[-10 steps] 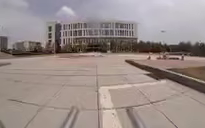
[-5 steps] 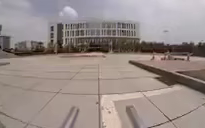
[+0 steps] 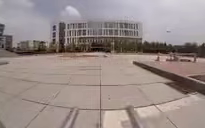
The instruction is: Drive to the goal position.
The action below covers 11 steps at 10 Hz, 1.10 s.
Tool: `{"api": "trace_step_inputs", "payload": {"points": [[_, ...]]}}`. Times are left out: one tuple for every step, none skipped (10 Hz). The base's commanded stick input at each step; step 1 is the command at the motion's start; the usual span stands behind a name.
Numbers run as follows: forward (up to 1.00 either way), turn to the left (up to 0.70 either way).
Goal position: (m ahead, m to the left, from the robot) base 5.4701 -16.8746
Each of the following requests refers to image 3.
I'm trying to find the large white multi-storey building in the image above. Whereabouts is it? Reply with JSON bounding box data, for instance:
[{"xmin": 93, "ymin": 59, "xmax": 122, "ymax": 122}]
[{"xmin": 50, "ymin": 19, "xmax": 144, "ymax": 53}]

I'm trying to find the grey paved plaza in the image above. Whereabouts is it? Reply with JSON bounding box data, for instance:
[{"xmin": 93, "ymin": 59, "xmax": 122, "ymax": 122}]
[{"xmin": 0, "ymin": 53, "xmax": 205, "ymax": 128}]

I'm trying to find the robot's own part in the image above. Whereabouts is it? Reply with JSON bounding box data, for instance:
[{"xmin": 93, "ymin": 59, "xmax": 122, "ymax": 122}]
[
  {"xmin": 125, "ymin": 105, "xmax": 145, "ymax": 128},
  {"xmin": 60, "ymin": 107, "xmax": 80, "ymax": 128}
]

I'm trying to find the street lamp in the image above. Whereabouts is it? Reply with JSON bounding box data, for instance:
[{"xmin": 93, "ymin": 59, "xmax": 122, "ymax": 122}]
[{"xmin": 165, "ymin": 28, "xmax": 172, "ymax": 46}]

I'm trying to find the bench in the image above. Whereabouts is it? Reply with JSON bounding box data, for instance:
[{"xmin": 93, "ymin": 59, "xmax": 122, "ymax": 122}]
[{"xmin": 155, "ymin": 52, "xmax": 198, "ymax": 63}]

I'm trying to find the low pale building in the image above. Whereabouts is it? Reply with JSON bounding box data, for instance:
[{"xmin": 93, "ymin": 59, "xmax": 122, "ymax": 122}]
[{"xmin": 16, "ymin": 39, "xmax": 49, "ymax": 52}]

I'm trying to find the row of trees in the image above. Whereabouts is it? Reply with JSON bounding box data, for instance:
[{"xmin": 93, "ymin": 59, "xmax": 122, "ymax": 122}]
[{"xmin": 116, "ymin": 40, "xmax": 205, "ymax": 58}]

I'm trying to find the raised reddish paved platform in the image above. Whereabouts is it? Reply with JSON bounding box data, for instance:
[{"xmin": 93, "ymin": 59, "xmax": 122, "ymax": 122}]
[{"xmin": 138, "ymin": 56, "xmax": 205, "ymax": 86}]

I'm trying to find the low concrete wall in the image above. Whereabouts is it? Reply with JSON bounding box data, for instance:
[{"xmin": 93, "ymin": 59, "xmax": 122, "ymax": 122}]
[{"xmin": 132, "ymin": 60, "xmax": 205, "ymax": 100}]

